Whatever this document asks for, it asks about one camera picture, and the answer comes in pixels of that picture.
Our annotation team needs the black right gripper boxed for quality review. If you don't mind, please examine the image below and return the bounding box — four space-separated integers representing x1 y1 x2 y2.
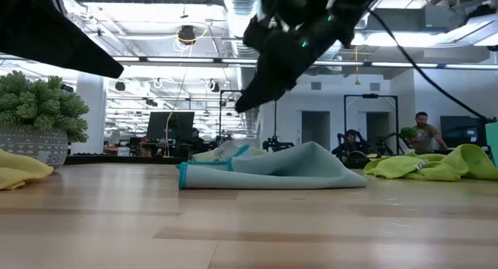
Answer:
234 0 386 114

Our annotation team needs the light blue microfiber towel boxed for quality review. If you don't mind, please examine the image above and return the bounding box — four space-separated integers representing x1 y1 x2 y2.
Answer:
177 141 369 190

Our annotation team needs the pale green microfiber towel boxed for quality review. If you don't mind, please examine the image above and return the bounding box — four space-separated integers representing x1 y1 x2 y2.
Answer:
192 140 269 163

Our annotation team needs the yellow microfiber towel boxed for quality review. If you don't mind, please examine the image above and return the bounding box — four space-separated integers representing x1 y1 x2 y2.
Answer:
0 148 54 191

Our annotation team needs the lime green microfiber towel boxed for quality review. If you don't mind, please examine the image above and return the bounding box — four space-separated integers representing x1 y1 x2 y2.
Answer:
363 143 498 183

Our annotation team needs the artificial succulent in patterned pot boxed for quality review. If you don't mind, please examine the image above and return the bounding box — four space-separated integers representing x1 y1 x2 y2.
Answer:
0 70 89 169

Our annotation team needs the yellow hanging pendant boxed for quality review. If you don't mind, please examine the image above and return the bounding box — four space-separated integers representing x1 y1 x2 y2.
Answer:
352 45 361 86

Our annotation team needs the person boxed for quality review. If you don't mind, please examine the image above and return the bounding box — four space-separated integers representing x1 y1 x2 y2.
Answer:
410 111 448 154
189 127 209 153

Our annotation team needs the black computer monitor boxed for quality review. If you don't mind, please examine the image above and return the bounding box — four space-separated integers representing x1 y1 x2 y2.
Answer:
146 111 195 141
440 115 487 148

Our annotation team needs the corrugated silver ventilation duct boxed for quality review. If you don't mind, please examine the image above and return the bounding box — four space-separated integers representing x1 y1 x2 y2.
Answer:
223 0 260 58

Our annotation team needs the black overhead camera unit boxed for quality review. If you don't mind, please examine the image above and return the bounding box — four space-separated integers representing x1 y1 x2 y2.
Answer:
177 24 197 45

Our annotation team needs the black aluminium table frame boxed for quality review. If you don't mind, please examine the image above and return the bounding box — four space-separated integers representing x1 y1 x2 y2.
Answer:
64 155 184 166

